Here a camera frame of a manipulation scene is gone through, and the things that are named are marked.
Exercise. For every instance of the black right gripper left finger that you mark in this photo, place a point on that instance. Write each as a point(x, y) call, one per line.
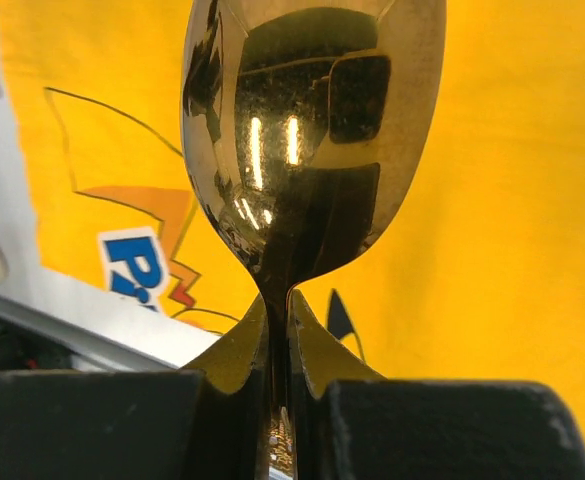
point(207, 420)

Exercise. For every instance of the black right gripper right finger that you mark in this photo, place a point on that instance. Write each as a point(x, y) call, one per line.
point(349, 422)

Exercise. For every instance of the yellow pikachu place mat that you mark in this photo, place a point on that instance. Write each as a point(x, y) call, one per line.
point(481, 274)

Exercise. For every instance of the gold spoon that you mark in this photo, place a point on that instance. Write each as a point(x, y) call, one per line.
point(302, 126)

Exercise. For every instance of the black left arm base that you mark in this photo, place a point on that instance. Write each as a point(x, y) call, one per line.
point(21, 349)

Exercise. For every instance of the aluminium front frame rail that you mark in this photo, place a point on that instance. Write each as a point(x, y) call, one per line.
point(94, 348)

